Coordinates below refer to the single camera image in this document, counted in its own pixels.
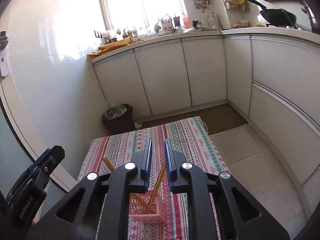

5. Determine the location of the olive floor mat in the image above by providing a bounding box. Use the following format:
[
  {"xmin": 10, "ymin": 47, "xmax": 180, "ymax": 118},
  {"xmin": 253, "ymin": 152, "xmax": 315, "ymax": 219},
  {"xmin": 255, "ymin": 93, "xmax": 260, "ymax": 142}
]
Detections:
[{"xmin": 135, "ymin": 103, "xmax": 248, "ymax": 136}]

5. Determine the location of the wooden chopstick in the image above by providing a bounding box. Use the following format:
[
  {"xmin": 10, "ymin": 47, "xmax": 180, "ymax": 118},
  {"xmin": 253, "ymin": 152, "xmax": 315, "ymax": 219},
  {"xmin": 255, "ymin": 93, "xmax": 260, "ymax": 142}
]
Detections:
[
  {"xmin": 146, "ymin": 160, "xmax": 166, "ymax": 213},
  {"xmin": 102, "ymin": 157, "xmax": 148, "ymax": 209},
  {"xmin": 106, "ymin": 156, "xmax": 150, "ymax": 207}
]

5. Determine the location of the yellow cloth on counter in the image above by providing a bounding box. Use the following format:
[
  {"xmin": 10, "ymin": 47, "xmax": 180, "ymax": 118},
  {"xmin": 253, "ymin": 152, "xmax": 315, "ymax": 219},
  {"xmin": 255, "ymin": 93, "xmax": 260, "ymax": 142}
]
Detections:
[{"xmin": 89, "ymin": 36, "xmax": 133, "ymax": 59}]

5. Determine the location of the white kettle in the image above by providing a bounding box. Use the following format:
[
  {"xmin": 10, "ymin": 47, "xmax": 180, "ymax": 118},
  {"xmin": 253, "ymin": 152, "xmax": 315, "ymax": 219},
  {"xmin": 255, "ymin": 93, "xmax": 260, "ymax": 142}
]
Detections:
[{"xmin": 208, "ymin": 12, "xmax": 220, "ymax": 29}]

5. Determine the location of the metal gas pipe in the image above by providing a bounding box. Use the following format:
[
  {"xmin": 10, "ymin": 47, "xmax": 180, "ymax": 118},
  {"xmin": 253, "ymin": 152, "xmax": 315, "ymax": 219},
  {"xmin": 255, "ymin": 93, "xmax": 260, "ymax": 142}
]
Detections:
[{"xmin": 299, "ymin": 0, "xmax": 320, "ymax": 33}]

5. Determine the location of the red bottle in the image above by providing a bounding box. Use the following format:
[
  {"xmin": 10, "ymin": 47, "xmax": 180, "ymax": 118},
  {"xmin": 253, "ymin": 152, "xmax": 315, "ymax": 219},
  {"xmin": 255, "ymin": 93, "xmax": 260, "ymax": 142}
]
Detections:
[{"xmin": 182, "ymin": 12, "xmax": 192, "ymax": 29}]

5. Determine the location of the wide white cabinet door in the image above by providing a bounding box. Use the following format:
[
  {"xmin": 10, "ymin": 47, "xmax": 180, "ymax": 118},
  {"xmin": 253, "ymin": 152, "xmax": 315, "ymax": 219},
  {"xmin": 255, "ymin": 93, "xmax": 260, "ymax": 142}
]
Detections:
[{"xmin": 251, "ymin": 36, "xmax": 320, "ymax": 117}]

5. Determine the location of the narrow white cabinet door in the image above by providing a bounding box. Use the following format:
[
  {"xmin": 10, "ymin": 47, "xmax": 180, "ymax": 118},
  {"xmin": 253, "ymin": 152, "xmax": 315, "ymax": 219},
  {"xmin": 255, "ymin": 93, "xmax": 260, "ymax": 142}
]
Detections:
[{"xmin": 223, "ymin": 36, "xmax": 253, "ymax": 118}]

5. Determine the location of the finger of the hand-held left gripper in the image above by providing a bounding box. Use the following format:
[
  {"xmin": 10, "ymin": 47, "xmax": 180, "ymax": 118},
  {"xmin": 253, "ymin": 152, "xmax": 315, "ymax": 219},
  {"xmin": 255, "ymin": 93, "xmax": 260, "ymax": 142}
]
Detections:
[{"xmin": 28, "ymin": 145, "xmax": 66, "ymax": 182}]

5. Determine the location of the black wok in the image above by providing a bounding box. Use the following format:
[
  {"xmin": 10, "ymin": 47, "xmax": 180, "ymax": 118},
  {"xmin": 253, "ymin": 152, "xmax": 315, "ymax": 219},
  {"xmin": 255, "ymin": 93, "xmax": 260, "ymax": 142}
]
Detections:
[{"xmin": 245, "ymin": 0, "xmax": 298, "ymax": 28}]

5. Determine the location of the metal door handle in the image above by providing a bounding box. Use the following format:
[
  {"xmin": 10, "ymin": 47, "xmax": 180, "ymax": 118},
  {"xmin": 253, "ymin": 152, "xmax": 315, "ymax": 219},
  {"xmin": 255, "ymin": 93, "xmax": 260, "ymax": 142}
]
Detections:
[{"xmin": 0, "ymin": 31, "xmax": 10, "ymax": 77}]

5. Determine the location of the kitchen window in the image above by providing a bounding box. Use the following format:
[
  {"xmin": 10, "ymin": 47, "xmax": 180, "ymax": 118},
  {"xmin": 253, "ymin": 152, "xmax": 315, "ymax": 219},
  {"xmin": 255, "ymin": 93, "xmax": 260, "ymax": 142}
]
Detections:
[{"xmin": 101, "ymin": 0, "xmax": 187, "ymax": 31}]

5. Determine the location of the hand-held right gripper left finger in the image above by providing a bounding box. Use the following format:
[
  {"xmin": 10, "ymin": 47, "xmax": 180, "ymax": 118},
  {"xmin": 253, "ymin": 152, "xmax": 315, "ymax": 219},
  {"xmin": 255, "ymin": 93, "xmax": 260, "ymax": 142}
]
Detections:
[{"xmin": 27, "ymin": 138, "xmax": 153, "ymax": 240}]

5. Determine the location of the pink countertop utensil holder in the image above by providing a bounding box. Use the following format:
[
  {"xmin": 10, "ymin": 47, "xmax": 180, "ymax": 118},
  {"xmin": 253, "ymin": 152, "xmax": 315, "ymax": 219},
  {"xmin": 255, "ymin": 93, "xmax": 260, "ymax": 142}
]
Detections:
[{"xmin": 157, "ymin": 14, "xmax": 175, "ymax": 32}]

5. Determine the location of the metal pot lid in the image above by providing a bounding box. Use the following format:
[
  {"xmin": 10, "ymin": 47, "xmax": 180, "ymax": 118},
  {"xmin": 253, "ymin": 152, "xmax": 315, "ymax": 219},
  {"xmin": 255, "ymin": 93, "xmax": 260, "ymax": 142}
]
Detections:
[{"xmin": 183, "ymin": 26, "xmax": 216, "ymax": 33}]

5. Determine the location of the dark trash bin with bag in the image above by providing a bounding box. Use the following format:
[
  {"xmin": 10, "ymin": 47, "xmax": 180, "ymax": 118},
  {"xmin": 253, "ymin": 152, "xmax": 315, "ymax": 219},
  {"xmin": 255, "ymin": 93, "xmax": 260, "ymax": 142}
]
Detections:
[{"xmin": 102, "ymin": 103, "xmax": 137, "ymax": 137}]

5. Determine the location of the pink plastic mesh basket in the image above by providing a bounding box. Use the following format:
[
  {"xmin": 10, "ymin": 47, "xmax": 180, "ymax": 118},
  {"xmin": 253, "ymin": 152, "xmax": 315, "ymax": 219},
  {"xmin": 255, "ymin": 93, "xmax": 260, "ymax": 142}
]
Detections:
[{"xmin": 128, "ymin": 190, "xmax": 167, "ymax": 223}]

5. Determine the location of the striped patterned tablecloth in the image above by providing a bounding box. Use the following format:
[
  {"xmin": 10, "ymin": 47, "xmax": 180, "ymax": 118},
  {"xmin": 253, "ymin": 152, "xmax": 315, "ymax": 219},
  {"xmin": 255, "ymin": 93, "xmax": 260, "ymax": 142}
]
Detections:
[{"xmin": 76, "ymin": 116, "xmax": 230, "ymax": 240}]

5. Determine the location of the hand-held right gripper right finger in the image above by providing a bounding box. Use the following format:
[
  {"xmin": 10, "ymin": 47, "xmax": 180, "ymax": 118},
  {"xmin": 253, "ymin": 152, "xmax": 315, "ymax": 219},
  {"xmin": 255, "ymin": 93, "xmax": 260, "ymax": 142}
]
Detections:
[{"xmin": 164, "ymin": 138, "xmax": 290, "ymax": 240}]

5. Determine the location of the yellow packet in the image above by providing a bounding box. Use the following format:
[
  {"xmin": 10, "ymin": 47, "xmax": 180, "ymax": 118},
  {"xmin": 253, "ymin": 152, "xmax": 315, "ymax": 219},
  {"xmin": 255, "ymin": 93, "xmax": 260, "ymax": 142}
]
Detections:
[{"xmin": 236, "ymin": 0, "xmax": 250, "ymax": 12}]

